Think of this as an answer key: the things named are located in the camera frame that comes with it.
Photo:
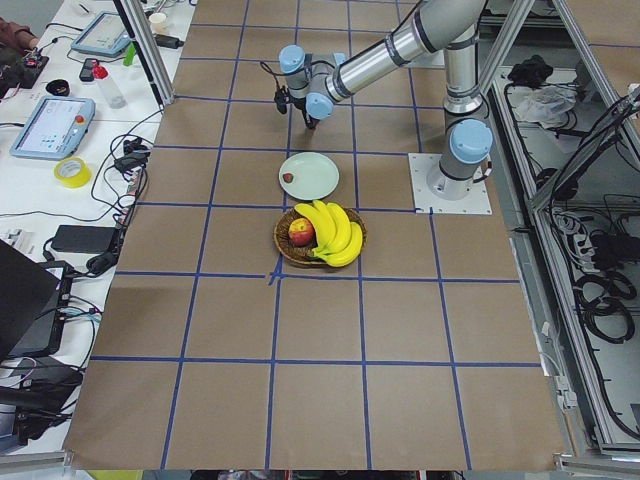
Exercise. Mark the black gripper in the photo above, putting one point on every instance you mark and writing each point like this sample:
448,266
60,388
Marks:
305,114

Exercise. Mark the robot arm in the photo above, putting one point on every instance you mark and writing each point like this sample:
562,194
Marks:
315,83

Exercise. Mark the light green plate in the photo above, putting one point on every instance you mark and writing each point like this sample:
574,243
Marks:
315,176

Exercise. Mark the red apple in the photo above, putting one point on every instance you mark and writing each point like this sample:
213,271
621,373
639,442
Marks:
301,232

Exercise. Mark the yellow banana bunch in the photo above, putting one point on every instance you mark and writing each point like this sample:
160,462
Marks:
339,236

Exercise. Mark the woven wicker basket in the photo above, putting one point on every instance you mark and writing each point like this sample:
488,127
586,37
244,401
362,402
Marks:
296,254

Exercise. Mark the plastic bottle red cap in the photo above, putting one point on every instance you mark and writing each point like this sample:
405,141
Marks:
108,87

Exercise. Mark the teach pendant far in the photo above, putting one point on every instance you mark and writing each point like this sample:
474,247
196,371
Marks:
105,36

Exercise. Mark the teach pendant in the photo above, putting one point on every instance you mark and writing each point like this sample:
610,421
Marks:
105,36
55,128

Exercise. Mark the yellow tape roll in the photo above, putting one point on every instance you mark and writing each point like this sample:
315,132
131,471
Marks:
72,172

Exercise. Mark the teach pendant near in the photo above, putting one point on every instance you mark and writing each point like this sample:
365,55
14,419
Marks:
55,128

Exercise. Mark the black power adapter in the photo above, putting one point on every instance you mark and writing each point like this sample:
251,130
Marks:
83,239

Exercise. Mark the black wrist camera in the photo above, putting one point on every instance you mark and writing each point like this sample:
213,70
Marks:
281,99

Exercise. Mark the aluminium frame post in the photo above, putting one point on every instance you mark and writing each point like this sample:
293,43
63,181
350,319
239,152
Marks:
141,36

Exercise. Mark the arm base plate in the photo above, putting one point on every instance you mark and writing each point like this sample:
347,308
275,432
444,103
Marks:
435,193

